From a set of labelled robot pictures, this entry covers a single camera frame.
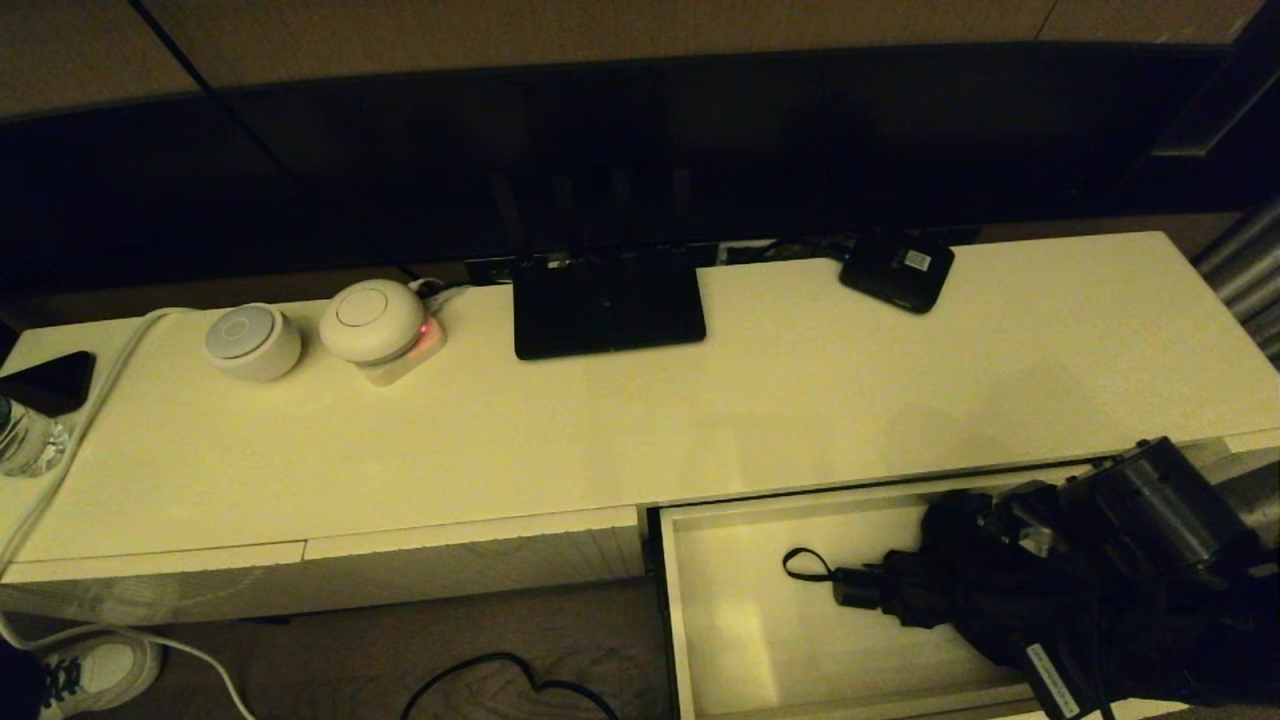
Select black umbrella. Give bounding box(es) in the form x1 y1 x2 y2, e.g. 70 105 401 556
782 488 1111 691

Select wide white ribbed drawer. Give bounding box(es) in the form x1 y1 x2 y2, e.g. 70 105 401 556
648 458 1280 720

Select white wooden panel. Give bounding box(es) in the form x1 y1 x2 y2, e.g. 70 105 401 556
0 540 309 626
1195 430 1280 483
305 505 644 606

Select white ribbed cabinet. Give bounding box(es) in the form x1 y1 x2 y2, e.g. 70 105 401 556
0 232 1280 626

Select grey pleated curtain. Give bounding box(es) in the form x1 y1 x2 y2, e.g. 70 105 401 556
1190 195 1280 366

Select black set-top box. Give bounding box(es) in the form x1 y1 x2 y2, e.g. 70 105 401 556
838 233 955 315

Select black flat screen television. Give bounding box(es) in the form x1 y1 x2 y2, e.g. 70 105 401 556
0 45 1241 301

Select white power strip red light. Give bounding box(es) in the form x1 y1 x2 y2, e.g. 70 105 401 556
358 285 471 387

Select white dome shaped device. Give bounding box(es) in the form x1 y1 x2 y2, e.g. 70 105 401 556
318 279 429 365

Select white speaker with grey top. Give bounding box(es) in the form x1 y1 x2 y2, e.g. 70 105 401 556
204 303 303 382

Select white sneaker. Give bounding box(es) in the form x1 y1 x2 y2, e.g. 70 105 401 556
40 632 163 719

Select dark trouser leg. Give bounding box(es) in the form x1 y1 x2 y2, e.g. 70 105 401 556
0 640 47 720

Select black smartphone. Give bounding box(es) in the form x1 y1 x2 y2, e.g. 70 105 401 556
0 350 98 418

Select clear plastic water bottle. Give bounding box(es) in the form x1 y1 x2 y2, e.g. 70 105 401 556
0 393 77 478

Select black cables behind television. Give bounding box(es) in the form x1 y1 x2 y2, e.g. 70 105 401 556
718 238 851 267

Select black cable on floor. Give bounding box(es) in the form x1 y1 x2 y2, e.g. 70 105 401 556
402 652 621 720

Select black television base plate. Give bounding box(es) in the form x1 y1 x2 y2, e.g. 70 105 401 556
513 248 707 361

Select thick white power cable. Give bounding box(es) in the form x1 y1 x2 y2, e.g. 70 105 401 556
0 308 256 720

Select thin black wall cable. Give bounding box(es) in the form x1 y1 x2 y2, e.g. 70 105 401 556
130 0 426 283

